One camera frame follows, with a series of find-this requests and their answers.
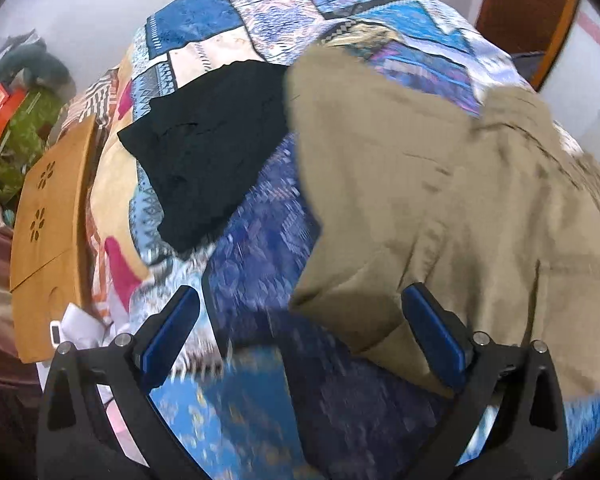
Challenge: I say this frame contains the striped orange bedding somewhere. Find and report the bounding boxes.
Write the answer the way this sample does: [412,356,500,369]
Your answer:
[60,67,131,133]

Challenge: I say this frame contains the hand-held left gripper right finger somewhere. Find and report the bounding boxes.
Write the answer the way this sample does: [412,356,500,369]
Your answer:
[401,282,570,480]

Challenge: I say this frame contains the khaki pants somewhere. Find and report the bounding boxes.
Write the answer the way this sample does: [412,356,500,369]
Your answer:
[284,44,600,407]

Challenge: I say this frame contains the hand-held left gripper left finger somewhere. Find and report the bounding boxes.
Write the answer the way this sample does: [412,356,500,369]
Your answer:
[36,284,211,480]

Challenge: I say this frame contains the wooden wardrobe with sliding doors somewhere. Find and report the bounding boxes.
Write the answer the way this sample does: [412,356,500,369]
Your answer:
[474,0,600,161]

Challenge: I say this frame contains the blue patchwork blanket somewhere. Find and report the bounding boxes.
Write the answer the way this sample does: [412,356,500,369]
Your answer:
[87,0,600,480]

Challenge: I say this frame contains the wooden lap table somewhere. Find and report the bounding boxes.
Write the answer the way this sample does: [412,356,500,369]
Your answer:
[8,118,99,364]

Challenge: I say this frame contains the grey pillow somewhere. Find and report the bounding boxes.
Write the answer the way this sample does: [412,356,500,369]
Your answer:
[0,42,77,97]

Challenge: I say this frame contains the orange box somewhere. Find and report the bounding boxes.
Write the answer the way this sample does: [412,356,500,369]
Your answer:
[0,82,27,144]

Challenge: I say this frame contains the brown wooden door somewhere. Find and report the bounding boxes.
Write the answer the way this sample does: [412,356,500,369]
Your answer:
[474,0,582,92]

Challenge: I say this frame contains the green patterned bag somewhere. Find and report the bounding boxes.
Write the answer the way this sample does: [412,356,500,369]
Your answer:
[0,87,67,207]

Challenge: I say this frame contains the black garment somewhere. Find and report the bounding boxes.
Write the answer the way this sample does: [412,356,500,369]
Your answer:
[117,59,295,255]

